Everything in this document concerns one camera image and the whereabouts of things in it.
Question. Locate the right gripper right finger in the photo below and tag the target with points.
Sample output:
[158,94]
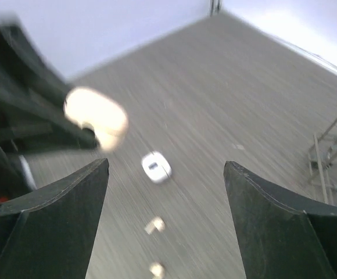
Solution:
[280,233]

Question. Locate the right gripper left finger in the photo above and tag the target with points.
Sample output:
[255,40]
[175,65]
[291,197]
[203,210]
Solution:
[50,232]

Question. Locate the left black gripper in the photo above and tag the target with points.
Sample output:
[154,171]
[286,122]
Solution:
[31,112]

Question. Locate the pink earbud charging case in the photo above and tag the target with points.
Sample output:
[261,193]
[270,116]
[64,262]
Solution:
[88,108]

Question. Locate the white earbud charging case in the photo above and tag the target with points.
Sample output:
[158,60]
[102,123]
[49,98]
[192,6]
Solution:
[156,167]

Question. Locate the pink earbud upper left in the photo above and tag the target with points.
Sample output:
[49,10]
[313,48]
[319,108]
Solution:
[156,224]

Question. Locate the pink earbud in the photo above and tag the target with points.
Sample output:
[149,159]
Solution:
[156,224]
[157,270]

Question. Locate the pink earbud lower right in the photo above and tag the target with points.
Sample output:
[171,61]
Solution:
[157,270]

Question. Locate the grey wire dish rack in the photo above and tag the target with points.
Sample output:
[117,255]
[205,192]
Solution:
[322,162]

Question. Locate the grey corner frame post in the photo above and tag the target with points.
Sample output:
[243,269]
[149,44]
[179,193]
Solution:
[215,7]

